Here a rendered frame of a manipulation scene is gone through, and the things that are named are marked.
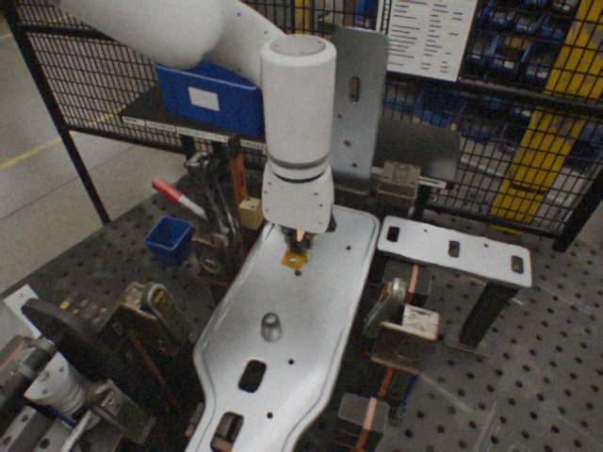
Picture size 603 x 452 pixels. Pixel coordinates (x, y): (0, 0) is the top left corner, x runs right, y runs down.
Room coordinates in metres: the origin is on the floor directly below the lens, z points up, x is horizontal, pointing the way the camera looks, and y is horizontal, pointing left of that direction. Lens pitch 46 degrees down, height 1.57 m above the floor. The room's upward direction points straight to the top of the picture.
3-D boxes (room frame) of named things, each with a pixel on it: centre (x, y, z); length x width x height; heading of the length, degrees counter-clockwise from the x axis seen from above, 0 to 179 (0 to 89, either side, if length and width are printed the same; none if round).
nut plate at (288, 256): (0.44, 0.00, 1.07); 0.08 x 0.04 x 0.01; 161
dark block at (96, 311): (0.28, 0.29, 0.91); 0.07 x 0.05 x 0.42; 71
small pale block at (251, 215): (0.55, 0.10, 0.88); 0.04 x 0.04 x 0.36; 71
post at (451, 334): (0.45, -0.40, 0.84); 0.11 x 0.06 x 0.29; 71
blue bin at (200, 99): (0.97, 0.20, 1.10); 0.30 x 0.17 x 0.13; 63
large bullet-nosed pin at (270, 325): (0.32, 0.05, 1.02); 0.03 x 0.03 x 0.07
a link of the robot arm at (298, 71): (0.44, 0.00, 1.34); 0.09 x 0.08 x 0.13; 11
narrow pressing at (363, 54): (0.68, -0.09, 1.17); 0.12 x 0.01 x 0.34; 71
